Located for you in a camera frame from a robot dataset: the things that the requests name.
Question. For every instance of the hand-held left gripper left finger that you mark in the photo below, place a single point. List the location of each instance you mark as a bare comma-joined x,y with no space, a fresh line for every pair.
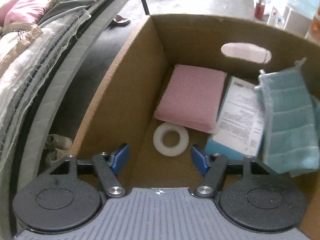
121,158

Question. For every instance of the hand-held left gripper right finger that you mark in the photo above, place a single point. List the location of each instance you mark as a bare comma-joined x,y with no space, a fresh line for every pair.
199,159

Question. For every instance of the white tape roll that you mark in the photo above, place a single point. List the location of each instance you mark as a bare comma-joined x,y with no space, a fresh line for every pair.
158,140

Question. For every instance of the light blue paper box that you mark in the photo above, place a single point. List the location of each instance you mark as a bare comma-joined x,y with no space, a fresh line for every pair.
237,120

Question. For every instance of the pink cloth pack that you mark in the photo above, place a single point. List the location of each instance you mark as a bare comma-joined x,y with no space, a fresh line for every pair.
190,97

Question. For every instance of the brown cardboard box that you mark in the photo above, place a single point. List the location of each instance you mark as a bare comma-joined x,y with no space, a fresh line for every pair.
120,92

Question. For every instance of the teal towel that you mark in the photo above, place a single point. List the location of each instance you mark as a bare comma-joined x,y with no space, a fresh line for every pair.
287,120

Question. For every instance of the crumpled beige cloth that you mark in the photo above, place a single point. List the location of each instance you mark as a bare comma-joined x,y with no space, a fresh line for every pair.
58,145

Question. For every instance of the bed with bedding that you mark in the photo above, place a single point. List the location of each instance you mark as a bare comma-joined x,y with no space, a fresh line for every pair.
30,67

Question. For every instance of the brown slipper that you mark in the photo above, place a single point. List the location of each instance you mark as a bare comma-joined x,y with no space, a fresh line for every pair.
121,20

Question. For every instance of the red bottle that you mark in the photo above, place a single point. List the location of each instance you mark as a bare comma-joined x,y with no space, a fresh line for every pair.
260,8

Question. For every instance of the white cabinet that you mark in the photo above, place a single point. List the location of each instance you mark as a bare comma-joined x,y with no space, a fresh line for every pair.
297,21

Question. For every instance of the patterned folded mattress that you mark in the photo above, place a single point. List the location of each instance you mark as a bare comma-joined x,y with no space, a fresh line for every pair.
315,30

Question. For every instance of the pink pillow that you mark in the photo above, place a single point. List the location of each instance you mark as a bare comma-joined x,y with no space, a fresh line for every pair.
27,7

